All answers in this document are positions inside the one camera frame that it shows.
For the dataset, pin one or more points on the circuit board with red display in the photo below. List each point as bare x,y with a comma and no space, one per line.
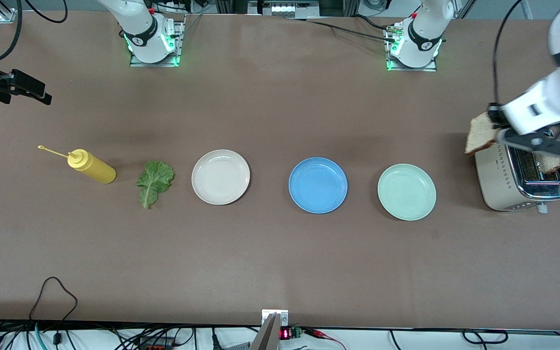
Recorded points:
287,334

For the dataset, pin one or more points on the aluminium frame corner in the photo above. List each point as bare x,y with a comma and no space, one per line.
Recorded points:
7,15

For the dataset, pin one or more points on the black electronics box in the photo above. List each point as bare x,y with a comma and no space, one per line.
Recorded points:
285,8

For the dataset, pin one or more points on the green lettuce leaf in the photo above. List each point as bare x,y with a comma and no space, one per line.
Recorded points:
156,177

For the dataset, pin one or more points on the blue round plate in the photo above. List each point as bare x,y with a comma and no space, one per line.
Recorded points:
318,185

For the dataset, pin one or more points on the pale green round plate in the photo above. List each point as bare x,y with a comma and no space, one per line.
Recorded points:
406,192

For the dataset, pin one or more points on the small silver metal bracket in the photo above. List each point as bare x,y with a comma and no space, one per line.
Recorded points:
266,315

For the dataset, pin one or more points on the red alligator clip leads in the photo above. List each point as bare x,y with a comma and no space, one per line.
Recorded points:
319,333

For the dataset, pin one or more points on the yellow squeeze bottle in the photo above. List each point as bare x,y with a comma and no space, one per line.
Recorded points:
93,167

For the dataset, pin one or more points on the beige and chrome toaster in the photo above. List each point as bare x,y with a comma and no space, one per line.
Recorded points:
496,180

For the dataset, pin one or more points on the brown bread slice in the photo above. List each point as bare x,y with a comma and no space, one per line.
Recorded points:
479,136
552,163

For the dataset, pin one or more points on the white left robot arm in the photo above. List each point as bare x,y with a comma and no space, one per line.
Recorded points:
426,34

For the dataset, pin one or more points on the grey metal pole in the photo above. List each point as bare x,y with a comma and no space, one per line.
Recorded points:
266,338

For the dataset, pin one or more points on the cream round plate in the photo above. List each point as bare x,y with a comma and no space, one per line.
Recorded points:
220,177

